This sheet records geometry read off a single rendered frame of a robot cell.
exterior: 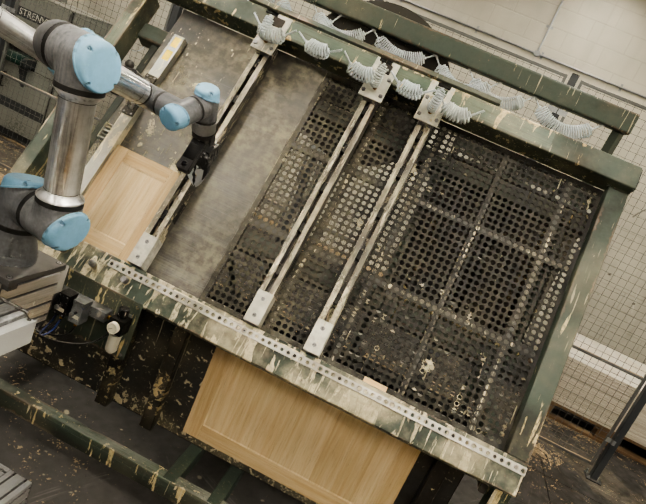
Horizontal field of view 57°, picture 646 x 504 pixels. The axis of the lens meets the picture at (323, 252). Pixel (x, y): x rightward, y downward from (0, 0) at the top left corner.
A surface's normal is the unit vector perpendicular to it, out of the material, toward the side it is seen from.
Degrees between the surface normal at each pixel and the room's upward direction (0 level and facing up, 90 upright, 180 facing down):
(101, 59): 83
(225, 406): 90
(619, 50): 90
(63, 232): 97
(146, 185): 59
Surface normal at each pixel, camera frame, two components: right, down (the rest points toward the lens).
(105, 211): 0.00, -0.29
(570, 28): -0.25, 0.17
